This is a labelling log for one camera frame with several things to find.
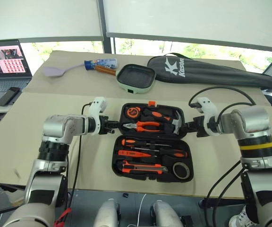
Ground black laptop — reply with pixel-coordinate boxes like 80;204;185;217
0;39;33;106

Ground black Kason racket bag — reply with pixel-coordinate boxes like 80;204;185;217
146;52;272;90

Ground orange voltage tester pen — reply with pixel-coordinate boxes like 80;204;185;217
118;149;158;158

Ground black plastic tool case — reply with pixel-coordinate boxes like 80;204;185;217
111;100;195;183

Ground grey rounded leg cover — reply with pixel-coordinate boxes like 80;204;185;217
151;200;184;227
93;200;120;227

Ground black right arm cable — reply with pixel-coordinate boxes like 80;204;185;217
188;86;257;227

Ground orange black handled screwdriver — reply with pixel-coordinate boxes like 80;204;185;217
121;139;173;148
130;146;188;158

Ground green square frying pan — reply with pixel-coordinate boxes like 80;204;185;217
94;63;157;95

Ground purple silicone spatula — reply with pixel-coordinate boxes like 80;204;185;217
43;63;86;79

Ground grey rounded left leg cover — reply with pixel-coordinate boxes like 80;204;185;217
93;200;120;227

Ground claw hammer orange black handle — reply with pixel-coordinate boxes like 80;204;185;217
144;108;185;135

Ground grey window pillar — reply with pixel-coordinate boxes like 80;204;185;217
97;0;116;55

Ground grey rounded right leg cover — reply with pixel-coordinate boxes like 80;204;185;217
151;200;184;227

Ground orange handled pliers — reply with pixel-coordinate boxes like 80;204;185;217
123;121;162;132

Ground orange black tape measure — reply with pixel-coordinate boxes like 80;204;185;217
126;106;142;118

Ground white sneaker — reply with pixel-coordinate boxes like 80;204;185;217
229;205;254;227

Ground blue labelled bottle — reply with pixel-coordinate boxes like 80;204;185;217
84;58;119;71

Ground red strap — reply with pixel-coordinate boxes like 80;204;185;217
54;208;73;227

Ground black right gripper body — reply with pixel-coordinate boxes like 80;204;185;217
193;115;209;139

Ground thin white cable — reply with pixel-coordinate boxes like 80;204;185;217
137;193;148;227

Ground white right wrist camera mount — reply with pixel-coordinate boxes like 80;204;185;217
195;96;219;138

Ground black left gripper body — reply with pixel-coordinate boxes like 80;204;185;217
99;115;112;136

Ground black phone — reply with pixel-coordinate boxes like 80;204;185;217
0;87;22;107

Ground white roller blind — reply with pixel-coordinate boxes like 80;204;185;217
102;0;272;54
0;0;104;44

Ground black table foot bar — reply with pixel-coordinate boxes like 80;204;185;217
198;198;246;209

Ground black electrical tape roll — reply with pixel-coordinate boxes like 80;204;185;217
172;162;191;179

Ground orange black utility knife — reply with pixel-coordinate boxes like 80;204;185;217
121;160;170;175

